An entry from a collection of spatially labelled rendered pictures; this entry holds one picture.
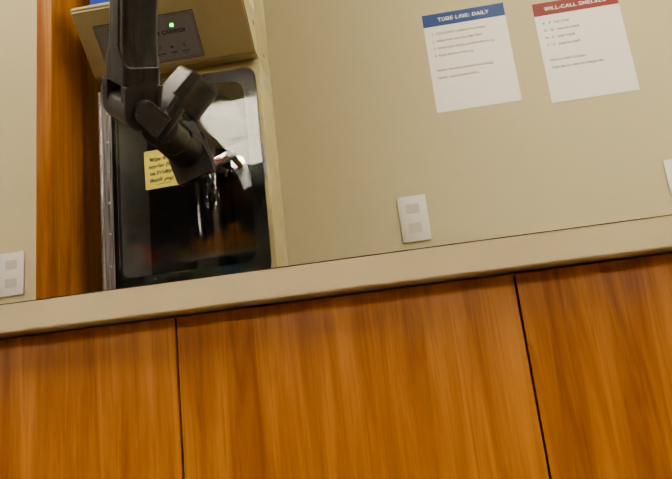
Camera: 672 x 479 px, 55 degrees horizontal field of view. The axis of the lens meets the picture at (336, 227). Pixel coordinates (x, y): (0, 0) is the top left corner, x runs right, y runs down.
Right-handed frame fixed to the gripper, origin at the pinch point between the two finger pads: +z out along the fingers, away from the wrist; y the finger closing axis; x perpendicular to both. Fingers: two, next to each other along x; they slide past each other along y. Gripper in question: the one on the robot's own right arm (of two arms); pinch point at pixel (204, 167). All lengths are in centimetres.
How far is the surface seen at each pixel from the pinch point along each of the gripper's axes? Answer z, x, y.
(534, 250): -24, -39, -40
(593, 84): 50, -87, -1
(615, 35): 50, -98, 8
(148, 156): 3.9, 9.8, 8.8
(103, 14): -5.4, 5.8, 33.8
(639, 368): -20, -44, -58
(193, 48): 1.0, -6.2, 23.6
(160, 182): 3.9, 9.5, 3.0
